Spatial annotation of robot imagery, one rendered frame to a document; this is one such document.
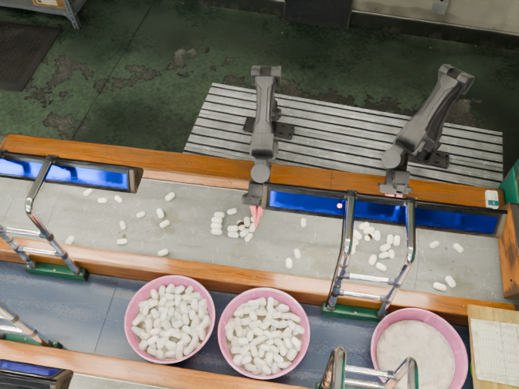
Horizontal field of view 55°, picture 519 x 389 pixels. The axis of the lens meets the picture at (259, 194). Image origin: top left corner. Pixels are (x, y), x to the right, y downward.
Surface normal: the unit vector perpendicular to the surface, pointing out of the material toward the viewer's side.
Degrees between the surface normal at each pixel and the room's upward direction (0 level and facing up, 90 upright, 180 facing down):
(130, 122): 0
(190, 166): 0
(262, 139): 28
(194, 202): 0
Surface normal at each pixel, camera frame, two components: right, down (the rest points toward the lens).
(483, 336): -0.02, -0.55
